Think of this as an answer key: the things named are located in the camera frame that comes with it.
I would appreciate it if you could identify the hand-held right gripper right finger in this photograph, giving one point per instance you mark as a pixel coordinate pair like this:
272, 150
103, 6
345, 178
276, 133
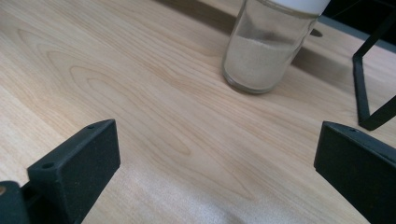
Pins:
358, 168

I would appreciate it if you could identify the black metal shelf rack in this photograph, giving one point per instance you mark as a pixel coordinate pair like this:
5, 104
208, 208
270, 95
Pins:
361, 93

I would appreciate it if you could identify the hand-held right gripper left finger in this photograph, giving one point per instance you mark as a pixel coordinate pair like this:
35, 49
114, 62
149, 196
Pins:
77, 168

